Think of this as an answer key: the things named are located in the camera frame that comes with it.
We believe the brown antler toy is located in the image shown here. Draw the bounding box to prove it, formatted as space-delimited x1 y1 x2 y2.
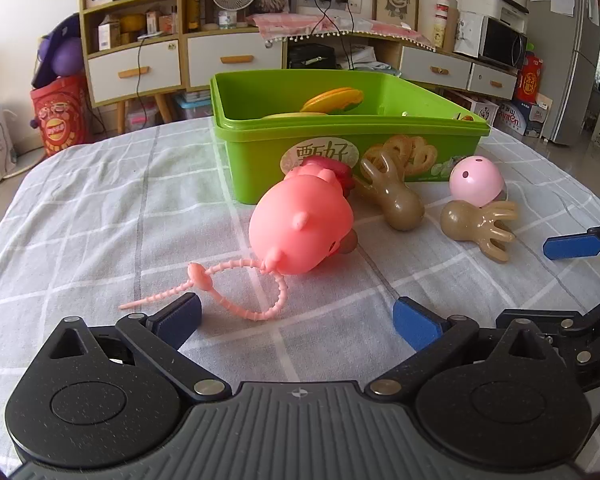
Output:
353 148 425 232
440 200 518 263

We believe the pink ball toy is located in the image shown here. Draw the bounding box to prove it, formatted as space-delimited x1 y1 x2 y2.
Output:
449 155 505 207

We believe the pink pig toy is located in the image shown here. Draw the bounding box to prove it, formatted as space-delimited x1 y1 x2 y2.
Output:
120 162 354 322

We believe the grey checked tablecloth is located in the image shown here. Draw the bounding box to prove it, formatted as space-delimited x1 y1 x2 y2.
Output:
0 119 600 470

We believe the white toy box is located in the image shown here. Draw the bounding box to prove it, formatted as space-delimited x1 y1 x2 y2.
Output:
442 90 500 126

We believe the green plastic bin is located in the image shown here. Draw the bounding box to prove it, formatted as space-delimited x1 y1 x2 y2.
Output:
210 70 490 204

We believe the black microwave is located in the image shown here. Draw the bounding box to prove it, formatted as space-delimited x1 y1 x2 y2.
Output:
454 11 527 70

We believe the grey refrigerator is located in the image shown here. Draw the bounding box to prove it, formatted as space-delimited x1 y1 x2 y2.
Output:
527 0 600 146

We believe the red snack bucket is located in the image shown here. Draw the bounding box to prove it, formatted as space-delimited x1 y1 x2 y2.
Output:
30 73 91 156

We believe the yellow toy pot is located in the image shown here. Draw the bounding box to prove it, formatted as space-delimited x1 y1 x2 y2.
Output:
263 112 328 120

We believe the yellow toy lid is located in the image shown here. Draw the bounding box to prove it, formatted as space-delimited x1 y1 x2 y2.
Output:
300 87 364 114

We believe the white printer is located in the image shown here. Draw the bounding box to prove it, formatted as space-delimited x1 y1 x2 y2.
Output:
457 0 529 23

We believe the wooden TV cabinet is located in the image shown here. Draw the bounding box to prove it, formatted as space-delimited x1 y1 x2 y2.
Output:
79 0 516 132

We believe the purple plush toy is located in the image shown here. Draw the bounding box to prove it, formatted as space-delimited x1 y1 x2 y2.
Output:
31 13 84 89

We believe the black bag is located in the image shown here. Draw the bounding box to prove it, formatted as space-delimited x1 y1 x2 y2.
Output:
287 44 338 70

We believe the pink lace cloth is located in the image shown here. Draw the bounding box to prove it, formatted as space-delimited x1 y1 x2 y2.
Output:
247 13 436 51

